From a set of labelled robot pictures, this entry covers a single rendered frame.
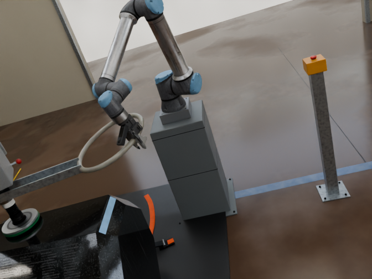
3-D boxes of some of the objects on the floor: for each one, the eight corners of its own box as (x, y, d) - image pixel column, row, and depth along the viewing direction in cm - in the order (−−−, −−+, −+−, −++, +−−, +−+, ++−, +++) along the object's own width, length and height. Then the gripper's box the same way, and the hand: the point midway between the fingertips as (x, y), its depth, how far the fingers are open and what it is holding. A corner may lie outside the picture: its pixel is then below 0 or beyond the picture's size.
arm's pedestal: (180, 190, 342) (150, 110, 304) (232, 178, 334) (207, 94, 296) (177, 227, 298) (141, 139, 260) (237, 214, 290) (209, 121, 252)
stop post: (350, 197, 269) (334, 57, 221) (323, 202, 273) (300, 66, 225) (341, 181, 287) (325, 49, 239) (315, 186, 291) (294, 57, 242)
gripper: (134, 112, 197) (155, 140, 208) (120, 114, 206) (142, 141, 216) (125, 123, 193) (147, 151, 203) (112, 124, 201) (134, 151, 211)
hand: (140, 148), depth 207 cm, fingers closed on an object, 5 cm apart
